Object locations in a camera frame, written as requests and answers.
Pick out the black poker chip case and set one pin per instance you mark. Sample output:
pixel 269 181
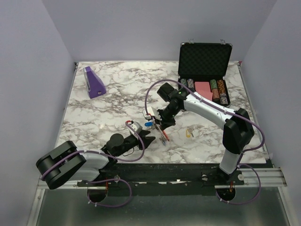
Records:
pixel 203 62

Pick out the pink playing card deck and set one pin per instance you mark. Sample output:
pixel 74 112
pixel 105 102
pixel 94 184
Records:
pixel 203 89

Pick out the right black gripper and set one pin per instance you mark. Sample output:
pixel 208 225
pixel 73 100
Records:
pixel 163 123

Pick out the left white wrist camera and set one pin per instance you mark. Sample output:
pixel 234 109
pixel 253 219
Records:
pixel 134 127

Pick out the purple wedge-shaped box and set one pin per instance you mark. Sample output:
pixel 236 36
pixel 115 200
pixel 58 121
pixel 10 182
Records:
pixel 95 86

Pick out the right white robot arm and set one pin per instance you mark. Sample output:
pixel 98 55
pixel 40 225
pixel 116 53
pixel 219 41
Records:
pixel 236 125

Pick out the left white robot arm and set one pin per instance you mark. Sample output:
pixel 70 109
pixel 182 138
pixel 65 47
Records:
pixel 67 163

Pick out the yellow tagged key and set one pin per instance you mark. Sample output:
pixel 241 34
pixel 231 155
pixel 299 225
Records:
pixel 189 133

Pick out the red keyring with keys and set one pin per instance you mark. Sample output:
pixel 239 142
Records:
pixel 163 137

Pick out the blue key tag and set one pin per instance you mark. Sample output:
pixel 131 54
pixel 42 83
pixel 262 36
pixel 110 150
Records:
pixel 148 124

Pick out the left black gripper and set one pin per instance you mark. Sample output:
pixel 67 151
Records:
pixel 146 140

